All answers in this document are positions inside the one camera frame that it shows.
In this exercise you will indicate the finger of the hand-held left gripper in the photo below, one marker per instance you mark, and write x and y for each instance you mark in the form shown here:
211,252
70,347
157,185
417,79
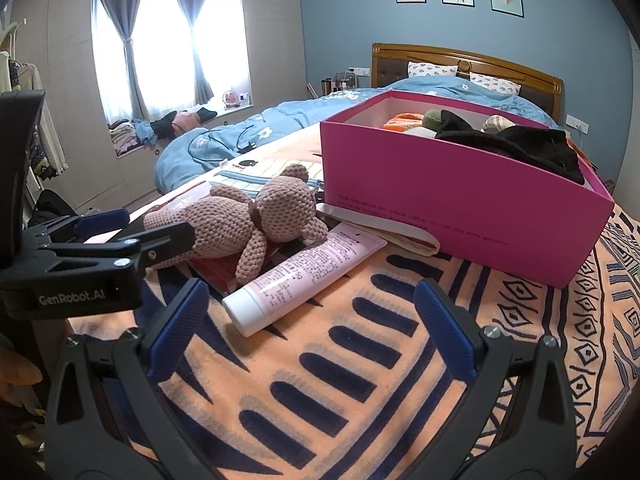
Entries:
105,220
165,242

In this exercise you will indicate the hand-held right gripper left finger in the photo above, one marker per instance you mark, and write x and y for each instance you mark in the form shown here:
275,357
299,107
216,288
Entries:
180,325

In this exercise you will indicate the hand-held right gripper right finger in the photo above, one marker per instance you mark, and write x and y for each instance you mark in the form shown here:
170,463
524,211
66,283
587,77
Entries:
442,330

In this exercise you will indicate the red packet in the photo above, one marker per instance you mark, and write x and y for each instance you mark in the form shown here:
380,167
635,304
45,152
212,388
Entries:
215,271

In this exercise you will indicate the pink knitted bear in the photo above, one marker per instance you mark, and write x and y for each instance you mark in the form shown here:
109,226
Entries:
280,210

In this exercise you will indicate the pink lotion tube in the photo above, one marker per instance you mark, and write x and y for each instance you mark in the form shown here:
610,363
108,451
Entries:
300,280

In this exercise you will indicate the pink storage box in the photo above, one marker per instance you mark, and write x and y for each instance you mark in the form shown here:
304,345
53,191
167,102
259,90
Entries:
450,200

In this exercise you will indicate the striped zip pouch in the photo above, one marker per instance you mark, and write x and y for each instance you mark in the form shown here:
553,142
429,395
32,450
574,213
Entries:
272,165

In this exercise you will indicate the person's left forearm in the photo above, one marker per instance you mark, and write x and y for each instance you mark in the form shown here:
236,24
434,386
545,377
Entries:
17,372

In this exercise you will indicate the black bag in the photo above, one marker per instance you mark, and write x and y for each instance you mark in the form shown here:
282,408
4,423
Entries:
50,205

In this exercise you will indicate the pile of clothes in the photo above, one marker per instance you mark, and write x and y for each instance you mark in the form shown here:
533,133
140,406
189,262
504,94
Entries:
125,137

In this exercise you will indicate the clothes rack with hanging clothes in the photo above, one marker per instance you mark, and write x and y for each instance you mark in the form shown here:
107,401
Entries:
42,150

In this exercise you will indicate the orange patterned blanket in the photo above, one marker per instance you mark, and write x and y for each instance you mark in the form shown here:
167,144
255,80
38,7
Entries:
350,385

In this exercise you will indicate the pink desk fan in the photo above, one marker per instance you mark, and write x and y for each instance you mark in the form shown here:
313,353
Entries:
231,99

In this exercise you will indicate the blue floral duvet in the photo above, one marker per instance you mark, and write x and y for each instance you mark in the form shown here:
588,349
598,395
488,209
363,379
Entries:
280,120

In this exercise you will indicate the black knitted garment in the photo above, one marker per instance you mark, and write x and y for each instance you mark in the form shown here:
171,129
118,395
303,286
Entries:
525,147

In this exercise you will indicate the grey curtain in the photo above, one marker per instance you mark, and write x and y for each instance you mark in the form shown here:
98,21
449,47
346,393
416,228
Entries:
120,20
192,10

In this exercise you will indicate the olive round item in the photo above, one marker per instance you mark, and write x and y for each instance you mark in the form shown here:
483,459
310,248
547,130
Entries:
433,119

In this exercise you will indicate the orange item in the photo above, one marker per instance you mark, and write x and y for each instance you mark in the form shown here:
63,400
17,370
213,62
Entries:
402,122

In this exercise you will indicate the plaid fabric item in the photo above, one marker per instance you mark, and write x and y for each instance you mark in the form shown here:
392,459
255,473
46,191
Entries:
497,124

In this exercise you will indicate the dark thermos bottle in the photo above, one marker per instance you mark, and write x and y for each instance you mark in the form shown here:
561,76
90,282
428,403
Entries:
327,86

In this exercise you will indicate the white dotted pillow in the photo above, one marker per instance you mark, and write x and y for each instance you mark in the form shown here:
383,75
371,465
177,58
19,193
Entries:
495,83
432,70

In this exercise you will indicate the wooden headboard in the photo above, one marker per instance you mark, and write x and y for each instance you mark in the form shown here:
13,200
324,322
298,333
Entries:
500,67

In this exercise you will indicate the white wall socket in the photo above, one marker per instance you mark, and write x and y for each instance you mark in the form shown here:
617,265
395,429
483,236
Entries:
576,123
359,70

